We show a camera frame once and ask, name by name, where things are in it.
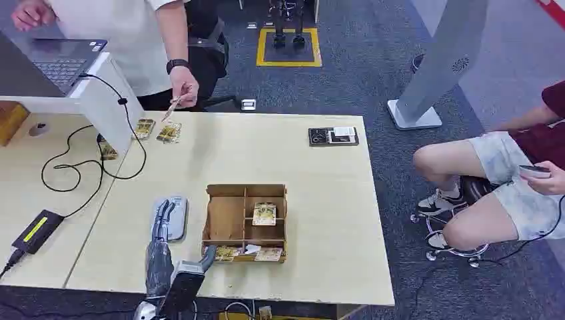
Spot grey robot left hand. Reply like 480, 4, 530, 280
145, 199, 218, 302

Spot grey oval card tray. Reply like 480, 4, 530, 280
151, 196, 189, 243

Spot wooden compartment box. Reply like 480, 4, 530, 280
201, 183, 288, 265

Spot pale orange printed card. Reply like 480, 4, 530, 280
255, 247, 284, 262

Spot green yellow printed card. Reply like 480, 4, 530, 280
252, 201, 278, 227

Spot gold sleeved card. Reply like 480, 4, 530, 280
156, 121, 183, 144
133, 117, 157, 141
99, 141, 119, 161

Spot black power adapter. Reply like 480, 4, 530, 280
11, 209, 66, 256

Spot white desk riser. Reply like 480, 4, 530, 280
0, 51, 145, 156

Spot standing person's right hand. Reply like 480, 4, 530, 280
169, 66, 201, 109

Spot standing person's hand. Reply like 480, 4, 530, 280
169, 66, 201, 109
10, 0, 59, 32

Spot black wristwatch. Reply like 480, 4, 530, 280
165, 58, 191, 75

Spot brown wooden block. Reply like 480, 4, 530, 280
0, 101, 31, 147

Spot black flat device white label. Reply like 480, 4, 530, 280
307, 126, 360, 147

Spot black office chair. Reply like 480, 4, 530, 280
184, 0, 240, 112

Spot standing person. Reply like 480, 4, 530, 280
10, 0, 231, 112

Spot dark grey laptop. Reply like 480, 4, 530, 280
0, 29, 109, 99

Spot black robot legs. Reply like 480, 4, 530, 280
268, 0, 307, 49

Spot standing person's left hand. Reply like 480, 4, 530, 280
10, 0, 59, 32

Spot black stool chrome base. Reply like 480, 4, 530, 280
409, 175, 498, 269

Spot grey floor stand pillar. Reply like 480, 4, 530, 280
386, 0, 489, 131

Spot seated person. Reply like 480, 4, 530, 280
412, 79, 565, 253

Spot grey smartphone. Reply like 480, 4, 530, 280
518, 164, 552, 180

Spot seated person's hand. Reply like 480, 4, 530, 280
520, 161, 565, 197

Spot red floor tape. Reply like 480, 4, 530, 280
535, 0, 565, 31

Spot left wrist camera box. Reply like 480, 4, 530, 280
163, 260, 207, 320

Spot white looped cable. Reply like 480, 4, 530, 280
224, 301, 256, 320

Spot black power cable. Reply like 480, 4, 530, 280
40, 73, 148, 218

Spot thin black phone cable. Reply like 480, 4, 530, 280
481, 194, 565, 266

